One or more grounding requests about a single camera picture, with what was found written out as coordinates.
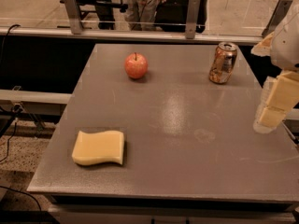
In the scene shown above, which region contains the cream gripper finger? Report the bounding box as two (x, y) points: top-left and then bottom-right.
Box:
(261, 70), (299, 112)
(253, 105), (287, 133)

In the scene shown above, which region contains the yellow rectangular sponge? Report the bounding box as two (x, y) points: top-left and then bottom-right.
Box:
(72, 131), (124, 166)

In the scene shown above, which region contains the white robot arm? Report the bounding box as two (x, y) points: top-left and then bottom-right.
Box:
(251, 3), (299, 133)

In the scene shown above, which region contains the orange soda can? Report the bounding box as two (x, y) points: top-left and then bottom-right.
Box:
(208, 42), (237, 84)

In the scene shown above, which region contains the red apple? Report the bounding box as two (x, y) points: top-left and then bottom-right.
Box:
(124, 52), (148, 79)

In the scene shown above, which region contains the person in light trousers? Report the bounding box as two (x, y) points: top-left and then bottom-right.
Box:
(124, 0), (166, 31)

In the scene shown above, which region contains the black chair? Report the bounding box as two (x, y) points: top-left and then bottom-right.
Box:
(57, 0), (129, 30)

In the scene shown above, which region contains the grey side shelf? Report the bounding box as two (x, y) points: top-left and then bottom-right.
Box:
(0, 90), (71, 116)

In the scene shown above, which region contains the right metal bracket post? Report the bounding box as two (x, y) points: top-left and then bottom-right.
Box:
(262, 0), (292, 37)

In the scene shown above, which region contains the metal bracket post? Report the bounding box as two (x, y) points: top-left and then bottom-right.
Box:
(63, 0), (83, 35)
(262, 0), (292, 37)
(185, 0), (201, 39)

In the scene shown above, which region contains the middle metal bracket post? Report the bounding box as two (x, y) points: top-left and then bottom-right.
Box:
(185, 0), (201, 39)

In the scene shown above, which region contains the left metal bracket post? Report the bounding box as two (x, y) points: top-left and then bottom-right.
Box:
(63, 0), (83, 35)

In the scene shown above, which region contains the horizontal metal rail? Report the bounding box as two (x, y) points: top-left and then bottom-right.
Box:
(9, 27), (263, 46)

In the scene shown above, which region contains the black cable on floor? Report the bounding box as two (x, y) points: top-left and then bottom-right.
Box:
(0, 105), (24, 163)

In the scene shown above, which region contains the black cable on left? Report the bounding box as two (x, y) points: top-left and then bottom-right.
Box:
(0, 23), (21, 67)

